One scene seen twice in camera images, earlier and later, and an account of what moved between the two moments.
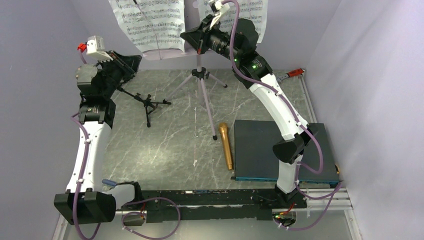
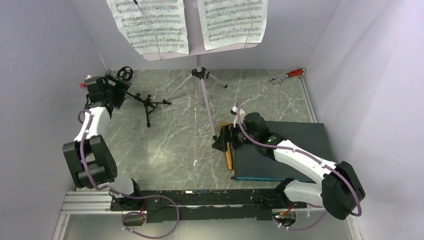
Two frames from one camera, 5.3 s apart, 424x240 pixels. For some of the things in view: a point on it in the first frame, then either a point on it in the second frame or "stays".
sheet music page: x=255 y=10 stays
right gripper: x=201 y=36 to x=228 y=133
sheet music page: x=152 y=25 stays
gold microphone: x=223 y=127 stays
